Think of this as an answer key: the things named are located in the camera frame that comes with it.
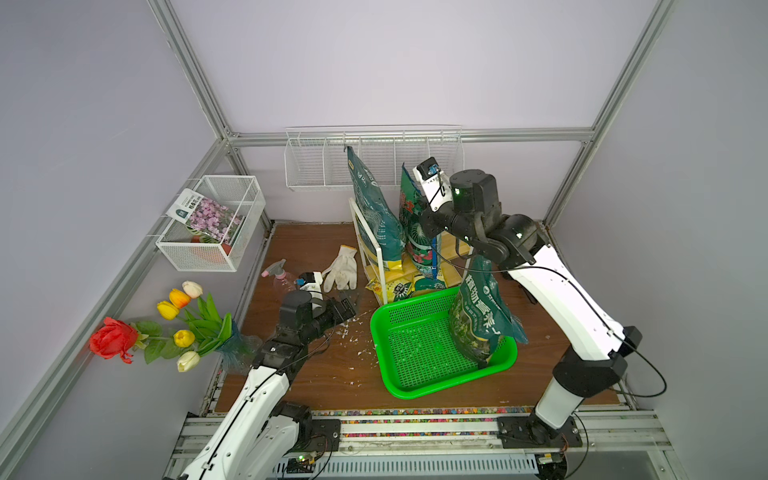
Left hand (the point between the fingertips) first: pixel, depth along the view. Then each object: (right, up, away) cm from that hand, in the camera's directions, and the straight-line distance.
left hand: (352, 299), depth 77 cm
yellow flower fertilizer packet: (+10, 0, +18) cm, 21 cm away
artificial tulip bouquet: (-33, -5, -11) cm, 35 cm away
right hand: (+17, +25, -12) cm, 32 cm away
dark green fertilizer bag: (+32, -2, -6) cm, 33 cm away
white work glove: (-7, +5, +28) cm, 29 cm away
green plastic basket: (+17, -17, +12) cm, 27 cm away
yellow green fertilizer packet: (+21, +2, +17) cm, 28 cm away
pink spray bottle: (-24, +7, +12) cm, 28 cm away
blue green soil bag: (+17, +13, -7) cm, 23 cm away
